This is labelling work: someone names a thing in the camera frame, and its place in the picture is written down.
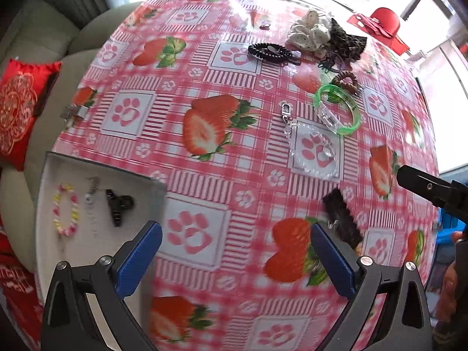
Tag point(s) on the red embroidered cushion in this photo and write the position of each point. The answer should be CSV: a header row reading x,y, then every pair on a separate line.
x,y
24,92

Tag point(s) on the white shallow tray box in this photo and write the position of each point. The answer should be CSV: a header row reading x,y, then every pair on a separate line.
x,y
75,248

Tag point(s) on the silver table cloth clip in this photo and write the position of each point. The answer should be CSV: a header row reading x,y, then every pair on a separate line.
x,y
72,113

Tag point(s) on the silver pendant keychain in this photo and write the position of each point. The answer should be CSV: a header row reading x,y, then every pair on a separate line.
x,y
93,189

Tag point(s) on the strawberry checkered tablecloth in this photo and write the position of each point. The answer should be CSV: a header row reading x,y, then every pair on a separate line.
x,y
246,162

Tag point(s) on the red plastic stool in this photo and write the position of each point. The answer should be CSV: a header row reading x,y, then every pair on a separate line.
x,y
383,25

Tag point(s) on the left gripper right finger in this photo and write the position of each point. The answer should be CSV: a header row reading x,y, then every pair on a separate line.
x,y
338,259

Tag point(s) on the person's right hand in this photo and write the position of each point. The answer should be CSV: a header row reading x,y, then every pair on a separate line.
x,y
448,300

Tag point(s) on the green leather armchair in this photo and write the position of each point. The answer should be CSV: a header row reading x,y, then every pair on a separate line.
x,y
43,58

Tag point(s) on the dark patterned scrunchie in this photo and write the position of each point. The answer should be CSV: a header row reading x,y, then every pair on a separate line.
x,y
347,46

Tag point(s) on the white polka dot scrunchie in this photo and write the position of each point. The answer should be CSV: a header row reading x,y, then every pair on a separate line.
x,y
311,32

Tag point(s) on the blue plastic stool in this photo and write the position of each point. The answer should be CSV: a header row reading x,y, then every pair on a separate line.
x,y
448,224

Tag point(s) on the green plastic bangle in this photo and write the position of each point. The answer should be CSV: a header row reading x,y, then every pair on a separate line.
x,y
337,110

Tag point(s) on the black scalloped snap clip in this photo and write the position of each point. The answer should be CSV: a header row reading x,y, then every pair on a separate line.
x,y
341,220

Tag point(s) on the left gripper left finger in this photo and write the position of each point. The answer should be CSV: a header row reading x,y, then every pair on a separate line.
x,y
134,257

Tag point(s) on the black claw hair clip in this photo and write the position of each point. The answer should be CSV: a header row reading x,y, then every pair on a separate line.
x,y
118,205

